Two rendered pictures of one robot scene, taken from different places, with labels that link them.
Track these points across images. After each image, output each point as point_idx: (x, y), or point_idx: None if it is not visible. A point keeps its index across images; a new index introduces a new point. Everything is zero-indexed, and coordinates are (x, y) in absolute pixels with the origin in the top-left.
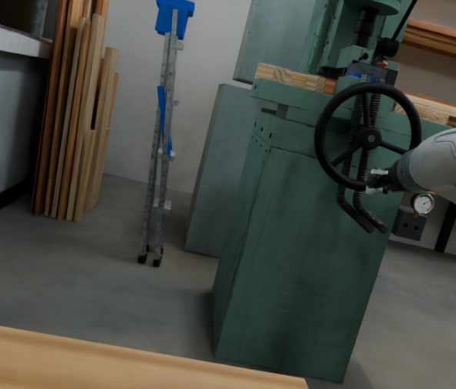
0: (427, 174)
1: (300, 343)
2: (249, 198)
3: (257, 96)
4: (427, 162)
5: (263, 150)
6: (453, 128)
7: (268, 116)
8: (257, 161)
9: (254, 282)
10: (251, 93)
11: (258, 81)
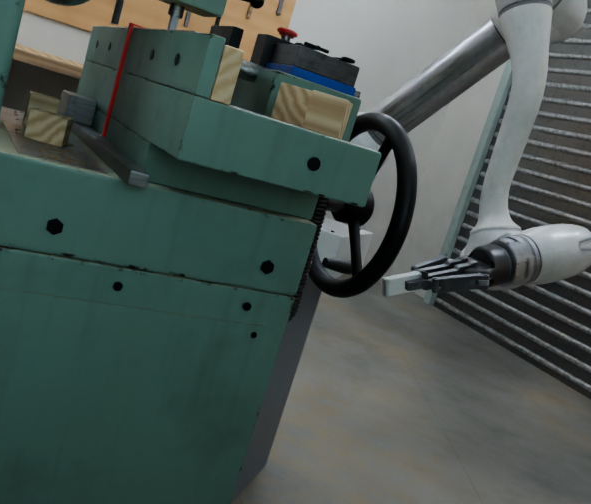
0: (565, 277)
1: None
2: (146, 440)
3: (365, 203)
4: (575, 269)
5: (193, 304)
6: (578, 231)
7: (147, 195)
8: (131, 337)
9: None
10: (207, 155)
11: (355, 157)
